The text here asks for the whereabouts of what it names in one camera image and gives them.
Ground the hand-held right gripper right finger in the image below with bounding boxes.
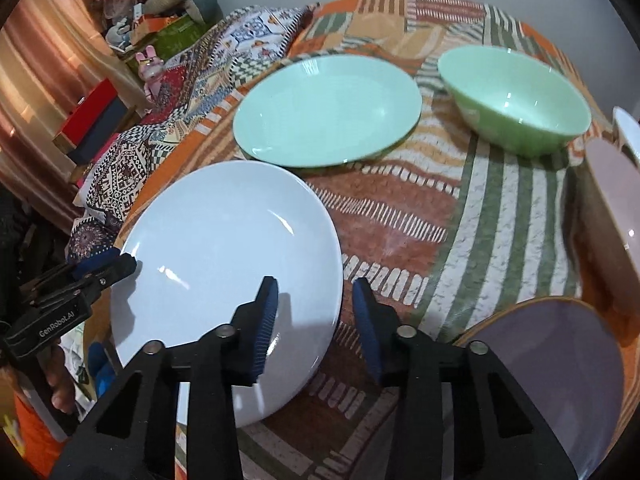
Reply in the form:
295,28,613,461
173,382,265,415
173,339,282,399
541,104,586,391
352,277,581,480

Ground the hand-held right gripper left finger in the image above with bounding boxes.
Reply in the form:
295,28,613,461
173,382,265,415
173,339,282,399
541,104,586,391
50,276,279,480

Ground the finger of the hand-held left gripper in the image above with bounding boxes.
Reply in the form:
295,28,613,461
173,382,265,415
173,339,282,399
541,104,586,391
20,254,121,306
80,254,138,293

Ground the white plate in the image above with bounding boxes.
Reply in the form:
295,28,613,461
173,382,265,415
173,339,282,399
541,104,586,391
110,160,345,429
612,106,640,166

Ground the green bowl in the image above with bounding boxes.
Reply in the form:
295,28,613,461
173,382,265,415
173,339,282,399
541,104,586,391
437,45,592,157

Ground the person's left hand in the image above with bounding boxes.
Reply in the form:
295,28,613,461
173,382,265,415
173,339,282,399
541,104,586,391
47,342,81,416

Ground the blue object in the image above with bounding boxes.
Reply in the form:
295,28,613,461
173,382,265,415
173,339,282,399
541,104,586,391
87,340,121,398

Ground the person's orange clothing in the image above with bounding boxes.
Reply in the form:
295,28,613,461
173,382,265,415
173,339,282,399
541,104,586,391
12,392,68,476

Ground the striped patchwork blanket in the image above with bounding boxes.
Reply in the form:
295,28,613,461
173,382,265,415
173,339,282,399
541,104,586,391
117,0,640,480

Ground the navy blue box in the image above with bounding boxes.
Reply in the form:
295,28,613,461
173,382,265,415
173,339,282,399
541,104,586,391
65,97,133,166

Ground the red box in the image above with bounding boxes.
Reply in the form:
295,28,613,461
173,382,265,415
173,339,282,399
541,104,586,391
52,77,121,148

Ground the lilac plate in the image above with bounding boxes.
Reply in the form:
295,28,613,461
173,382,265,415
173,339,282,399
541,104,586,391
452,296,626,480

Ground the pink bunny toy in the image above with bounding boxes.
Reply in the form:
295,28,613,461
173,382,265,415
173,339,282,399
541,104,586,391
135,45,168,98

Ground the copper curtain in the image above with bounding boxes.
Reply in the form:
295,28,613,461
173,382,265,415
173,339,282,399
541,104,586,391
0,0,151,231

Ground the patterned quilt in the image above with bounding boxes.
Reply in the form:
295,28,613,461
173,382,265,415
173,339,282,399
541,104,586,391
65,5,321,266

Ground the green plate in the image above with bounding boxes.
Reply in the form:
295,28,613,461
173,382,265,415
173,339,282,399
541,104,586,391
232,55,423,168

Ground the green box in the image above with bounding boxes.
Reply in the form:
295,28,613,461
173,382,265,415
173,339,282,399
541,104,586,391
125,15,211,68

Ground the pink bowl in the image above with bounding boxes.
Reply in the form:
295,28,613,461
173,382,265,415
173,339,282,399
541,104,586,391
575,137,640,316

